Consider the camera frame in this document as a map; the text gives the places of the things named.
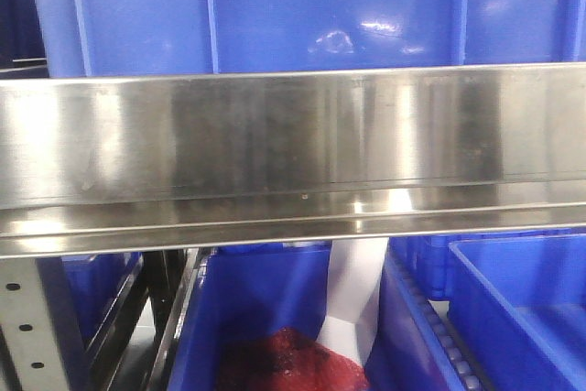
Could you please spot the large blue crate upper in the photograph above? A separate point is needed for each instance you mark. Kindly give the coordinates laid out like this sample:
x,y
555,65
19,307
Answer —
x,y
140,37

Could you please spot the blue bin lower middle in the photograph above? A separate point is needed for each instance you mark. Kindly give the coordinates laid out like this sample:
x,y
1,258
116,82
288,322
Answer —
x,y
328,292

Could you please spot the perforated steel shelf post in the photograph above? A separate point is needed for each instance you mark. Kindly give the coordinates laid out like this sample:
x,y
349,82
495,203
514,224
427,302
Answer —
x,y
40,327

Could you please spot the blue bin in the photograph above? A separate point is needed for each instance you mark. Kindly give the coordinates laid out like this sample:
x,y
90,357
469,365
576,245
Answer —
x,y
328,292
517,300
94,282

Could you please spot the blue bin lower right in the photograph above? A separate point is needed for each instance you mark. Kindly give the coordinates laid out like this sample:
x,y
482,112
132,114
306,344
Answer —
x,y
517,300

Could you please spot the blue bin lower left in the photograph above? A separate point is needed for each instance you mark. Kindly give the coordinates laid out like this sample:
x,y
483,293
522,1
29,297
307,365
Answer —
x,y
94,282

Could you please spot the red mesh cloth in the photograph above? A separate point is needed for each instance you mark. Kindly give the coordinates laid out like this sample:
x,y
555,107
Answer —
x,y
287,360

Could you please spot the stainless steel shelf beam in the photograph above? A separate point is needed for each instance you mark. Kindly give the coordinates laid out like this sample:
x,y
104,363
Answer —
x,y
147,163

